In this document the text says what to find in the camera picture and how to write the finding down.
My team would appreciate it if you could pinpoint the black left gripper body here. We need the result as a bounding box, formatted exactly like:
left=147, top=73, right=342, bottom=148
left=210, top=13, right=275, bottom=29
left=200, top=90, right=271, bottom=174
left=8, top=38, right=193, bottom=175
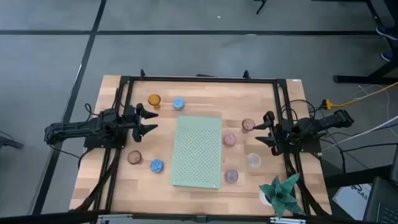
left=123, top=103, right=146, bottom=143

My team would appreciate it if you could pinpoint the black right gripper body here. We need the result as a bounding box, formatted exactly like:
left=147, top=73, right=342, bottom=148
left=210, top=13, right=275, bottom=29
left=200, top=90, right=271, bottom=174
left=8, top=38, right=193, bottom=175
left=263, top=111, right=286, bottom=156

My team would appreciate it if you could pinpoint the pink ribbed glass candle holder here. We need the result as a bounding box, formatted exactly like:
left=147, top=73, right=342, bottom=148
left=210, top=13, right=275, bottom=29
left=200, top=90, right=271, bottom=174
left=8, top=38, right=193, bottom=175
left=241, top=118, right=256, bottom=133

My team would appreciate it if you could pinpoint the amber glass candle holder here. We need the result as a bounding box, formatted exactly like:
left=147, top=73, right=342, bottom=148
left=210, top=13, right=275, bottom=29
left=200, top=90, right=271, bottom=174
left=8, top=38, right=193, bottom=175
left=147, top=94, right=162, bottom=109

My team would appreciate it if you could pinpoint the clear ribbed glass candle holder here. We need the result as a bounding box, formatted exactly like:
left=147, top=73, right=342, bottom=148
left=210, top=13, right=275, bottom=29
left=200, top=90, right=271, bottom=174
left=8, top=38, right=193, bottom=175
left=246, top=152, right=262, bottom=169

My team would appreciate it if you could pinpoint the pink patterned ceramic candle holder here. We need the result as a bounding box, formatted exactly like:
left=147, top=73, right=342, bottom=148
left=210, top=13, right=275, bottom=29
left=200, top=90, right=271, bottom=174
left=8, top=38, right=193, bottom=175
left=223, top=133, right=237, bottom=147

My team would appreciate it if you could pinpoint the purple patterned ceramic candle holder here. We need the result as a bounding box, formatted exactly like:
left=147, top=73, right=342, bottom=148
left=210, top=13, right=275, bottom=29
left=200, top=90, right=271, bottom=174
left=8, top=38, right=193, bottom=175
left=224, top=169, right=239, bottom=184

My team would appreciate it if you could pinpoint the brown glass candle holder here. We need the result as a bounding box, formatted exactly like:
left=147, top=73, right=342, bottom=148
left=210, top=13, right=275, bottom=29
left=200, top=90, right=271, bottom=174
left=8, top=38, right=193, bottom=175
left=127, top=150, right=143, bottom=166

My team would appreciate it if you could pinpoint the pale blue patterned candle holder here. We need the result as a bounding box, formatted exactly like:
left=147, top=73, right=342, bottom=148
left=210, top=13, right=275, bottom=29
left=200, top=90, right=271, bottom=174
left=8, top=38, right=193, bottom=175
left=172, top=97, right=185, bottom=111

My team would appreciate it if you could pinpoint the deep blue patterned candle holder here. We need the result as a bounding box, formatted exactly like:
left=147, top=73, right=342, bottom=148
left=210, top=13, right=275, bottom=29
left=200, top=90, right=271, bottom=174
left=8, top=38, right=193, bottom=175
left=150, top=159, right=165, bottom=174

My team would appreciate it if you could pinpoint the potted green succulent plant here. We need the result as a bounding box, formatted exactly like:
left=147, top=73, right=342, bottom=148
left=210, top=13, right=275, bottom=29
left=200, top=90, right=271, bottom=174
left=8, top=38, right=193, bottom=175
left=258, top=173, right=307, bottom=218

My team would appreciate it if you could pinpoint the green perforated metal shelf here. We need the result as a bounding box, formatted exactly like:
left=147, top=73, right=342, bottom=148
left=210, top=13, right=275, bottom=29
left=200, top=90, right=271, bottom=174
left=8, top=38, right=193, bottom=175
left=170, top=116, right=223, bottom=190

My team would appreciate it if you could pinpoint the white cardboard box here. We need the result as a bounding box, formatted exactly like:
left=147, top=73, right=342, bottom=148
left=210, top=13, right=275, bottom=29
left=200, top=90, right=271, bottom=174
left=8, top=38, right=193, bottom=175
left=331, top=183, right=373, bottom=220

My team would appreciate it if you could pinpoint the black tripod leg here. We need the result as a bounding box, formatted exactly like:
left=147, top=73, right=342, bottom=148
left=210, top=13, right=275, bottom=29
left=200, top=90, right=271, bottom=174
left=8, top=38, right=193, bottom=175
left=253, top=0, right=269, bottom=15

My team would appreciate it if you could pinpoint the black aluminium table frame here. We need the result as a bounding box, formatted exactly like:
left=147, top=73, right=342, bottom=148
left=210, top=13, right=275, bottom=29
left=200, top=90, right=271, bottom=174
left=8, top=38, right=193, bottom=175
left=70, top=69, right=332, bottom=219

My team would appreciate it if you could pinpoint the white cable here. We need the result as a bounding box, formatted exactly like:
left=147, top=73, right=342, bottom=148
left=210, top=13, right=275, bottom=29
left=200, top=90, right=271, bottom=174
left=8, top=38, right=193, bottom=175
left=322, top=114, right=398, bottom=151

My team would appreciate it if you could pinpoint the yellow cable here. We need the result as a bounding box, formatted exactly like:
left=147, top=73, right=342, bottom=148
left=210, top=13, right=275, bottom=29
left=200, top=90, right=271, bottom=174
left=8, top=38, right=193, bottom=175
left=322, top=81, right=398, bottom=111

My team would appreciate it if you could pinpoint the black floor cable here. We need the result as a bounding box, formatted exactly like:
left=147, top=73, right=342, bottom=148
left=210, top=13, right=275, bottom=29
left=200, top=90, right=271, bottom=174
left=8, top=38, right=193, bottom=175
left=322, top=130, right=398, bottom=174

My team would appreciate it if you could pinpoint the black desk frame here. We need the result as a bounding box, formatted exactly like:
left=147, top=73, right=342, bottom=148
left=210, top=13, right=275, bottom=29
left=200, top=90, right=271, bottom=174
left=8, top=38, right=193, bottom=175
left=333, top=0, right=398, bottom=85

